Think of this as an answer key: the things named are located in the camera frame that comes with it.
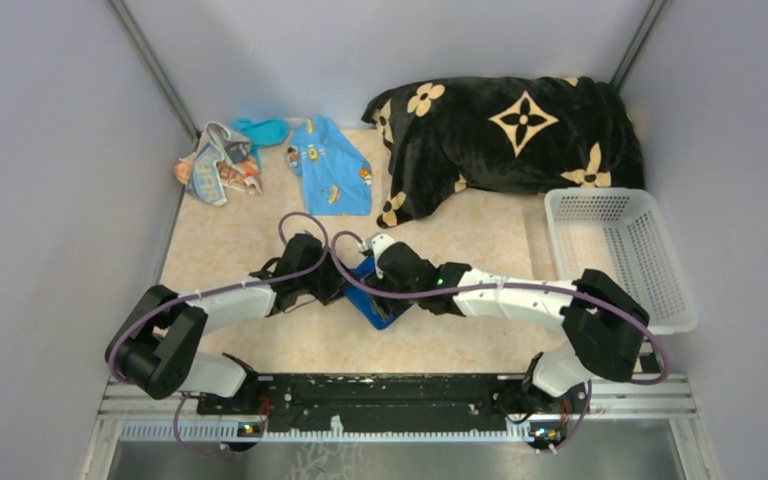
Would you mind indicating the black floral plush blanket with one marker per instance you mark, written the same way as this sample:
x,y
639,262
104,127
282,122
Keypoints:
x,y
501,134

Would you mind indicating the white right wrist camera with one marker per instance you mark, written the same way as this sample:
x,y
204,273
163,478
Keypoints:
x,y
375,245

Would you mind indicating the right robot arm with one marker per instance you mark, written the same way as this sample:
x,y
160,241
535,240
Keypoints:
x,y
600,321

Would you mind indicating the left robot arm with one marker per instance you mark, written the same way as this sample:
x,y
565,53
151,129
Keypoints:
x,y
157,348

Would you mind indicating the dark blue towel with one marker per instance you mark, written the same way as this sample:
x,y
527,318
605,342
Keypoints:
x,y
379,311

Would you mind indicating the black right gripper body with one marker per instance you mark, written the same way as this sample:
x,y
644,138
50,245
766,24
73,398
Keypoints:
x,y
389,284

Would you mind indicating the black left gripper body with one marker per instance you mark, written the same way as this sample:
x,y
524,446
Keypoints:
x,y
322,282

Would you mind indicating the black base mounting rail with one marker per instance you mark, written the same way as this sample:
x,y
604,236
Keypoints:
x,y
436,407

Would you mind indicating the white plastic basket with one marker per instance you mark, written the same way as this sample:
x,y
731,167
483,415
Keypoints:
x,y
621,232

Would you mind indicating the teal small cloth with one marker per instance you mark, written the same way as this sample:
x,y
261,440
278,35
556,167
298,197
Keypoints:
x,y
262,134

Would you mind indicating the grey orange printed cloth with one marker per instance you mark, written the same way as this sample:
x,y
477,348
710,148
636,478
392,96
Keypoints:
x,y
221,161

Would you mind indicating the light blue printed towel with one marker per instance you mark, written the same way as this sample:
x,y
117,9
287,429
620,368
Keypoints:
x,y
335,177

